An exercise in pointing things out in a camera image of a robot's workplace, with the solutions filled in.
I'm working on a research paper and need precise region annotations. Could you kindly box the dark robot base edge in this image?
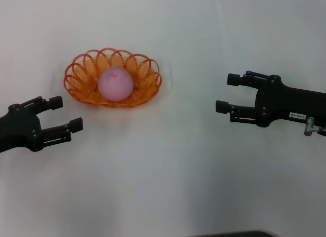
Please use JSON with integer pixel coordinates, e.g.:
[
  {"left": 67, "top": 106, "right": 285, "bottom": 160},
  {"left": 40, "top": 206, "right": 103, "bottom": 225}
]
[{"left": 196, "top": 230, "right": 277, "bottom": 237}]

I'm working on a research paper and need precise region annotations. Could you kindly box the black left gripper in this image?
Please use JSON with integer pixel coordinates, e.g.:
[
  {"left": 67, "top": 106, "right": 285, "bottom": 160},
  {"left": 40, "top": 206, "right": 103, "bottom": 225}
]
[{"left": 0, "top": 95, "right": 84, "bottom": 153}]

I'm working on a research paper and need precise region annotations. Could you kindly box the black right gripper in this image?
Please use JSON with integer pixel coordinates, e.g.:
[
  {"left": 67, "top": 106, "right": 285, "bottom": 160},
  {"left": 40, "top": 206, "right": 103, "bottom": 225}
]
[{"left": 215, "top": 70, "right": 326, "bottom": 127}]

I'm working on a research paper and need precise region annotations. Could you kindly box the orange plastic wire basket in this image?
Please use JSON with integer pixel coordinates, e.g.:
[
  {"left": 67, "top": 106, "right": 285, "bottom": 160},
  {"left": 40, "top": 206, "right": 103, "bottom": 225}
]
[{"left": 63, "top": 47, "right": 163, "bottom": 108}]

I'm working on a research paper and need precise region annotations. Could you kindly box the pink peach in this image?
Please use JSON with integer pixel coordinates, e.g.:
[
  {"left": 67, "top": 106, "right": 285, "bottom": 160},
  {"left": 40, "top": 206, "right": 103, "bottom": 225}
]
[{"left": 98, "top": 66, "right": 134, "bottom": 102}]

